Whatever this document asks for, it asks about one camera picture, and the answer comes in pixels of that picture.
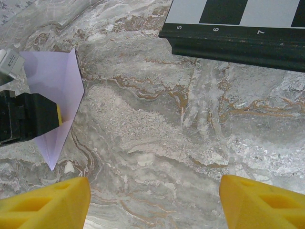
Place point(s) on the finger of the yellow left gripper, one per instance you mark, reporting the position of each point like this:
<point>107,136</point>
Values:
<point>46,114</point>

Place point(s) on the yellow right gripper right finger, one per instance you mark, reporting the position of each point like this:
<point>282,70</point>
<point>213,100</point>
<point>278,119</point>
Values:
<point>267,210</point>

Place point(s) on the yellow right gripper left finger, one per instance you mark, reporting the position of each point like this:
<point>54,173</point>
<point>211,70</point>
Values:
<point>47,207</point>

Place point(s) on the lilac cloth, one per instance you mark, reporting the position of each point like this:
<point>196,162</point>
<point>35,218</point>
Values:
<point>64,83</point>

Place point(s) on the black and grey chessboard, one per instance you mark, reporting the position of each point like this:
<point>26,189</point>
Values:
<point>238,40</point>

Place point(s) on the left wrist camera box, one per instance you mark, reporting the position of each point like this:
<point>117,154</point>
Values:
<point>10,64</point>

